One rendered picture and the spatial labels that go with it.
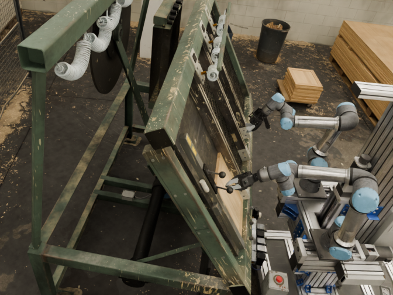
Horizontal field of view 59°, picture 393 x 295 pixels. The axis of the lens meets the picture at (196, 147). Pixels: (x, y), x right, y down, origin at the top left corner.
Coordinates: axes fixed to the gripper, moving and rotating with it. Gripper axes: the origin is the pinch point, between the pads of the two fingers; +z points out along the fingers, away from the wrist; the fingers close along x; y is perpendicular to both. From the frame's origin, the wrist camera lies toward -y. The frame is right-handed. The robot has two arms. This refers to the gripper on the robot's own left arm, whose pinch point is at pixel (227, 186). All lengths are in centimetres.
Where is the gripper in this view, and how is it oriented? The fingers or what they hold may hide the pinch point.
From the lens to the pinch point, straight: 196.8
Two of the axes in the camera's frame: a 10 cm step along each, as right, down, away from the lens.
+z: -8.7, 3.0, 3.9
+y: 3.5, -1.8, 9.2
